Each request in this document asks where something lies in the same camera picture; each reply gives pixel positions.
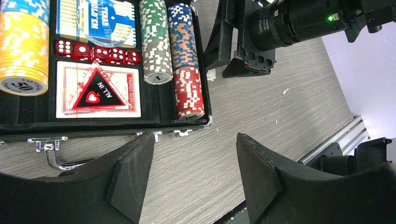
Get red dice in case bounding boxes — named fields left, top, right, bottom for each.
left=55, top=39, right=141, bottom=65

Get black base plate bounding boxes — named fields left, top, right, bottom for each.
left=213, top=137, right=394, bottom=224

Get blue yellow chip stack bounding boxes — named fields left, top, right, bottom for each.
left=0, top=0, right=50, bottom=96

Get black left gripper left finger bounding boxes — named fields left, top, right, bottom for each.
left=0, top=132, right=155, bottom=224

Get green white chip stack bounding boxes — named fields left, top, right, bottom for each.
left=139, top=0, right=173, bottom=85

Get clear all-in triangle button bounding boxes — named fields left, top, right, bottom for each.
left=69, top=62, right=130, bottom=112

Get blue red chip stack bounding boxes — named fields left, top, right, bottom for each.
left=167, top=3, right=205, bottom=120

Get black poker set case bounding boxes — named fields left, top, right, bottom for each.
left=0, top=0, right=212, bottom=170

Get white poker chip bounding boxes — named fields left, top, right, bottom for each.
left=206, top=69, right=216, bottom=82

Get blue playing card deck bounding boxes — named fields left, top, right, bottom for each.
left=56, top=0, right=137, bottom=49

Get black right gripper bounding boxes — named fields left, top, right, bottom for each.
left=204, top=0, right=350, bottom=78

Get clear round dealer button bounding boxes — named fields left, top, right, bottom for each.
left=77, top=0, right=135, bottom=47

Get red playing card deck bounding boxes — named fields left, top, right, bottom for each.
left=56, top=61, right=141, bottom=119

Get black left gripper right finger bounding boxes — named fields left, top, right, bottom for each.
left=236, top=133, right=396, bottom=224

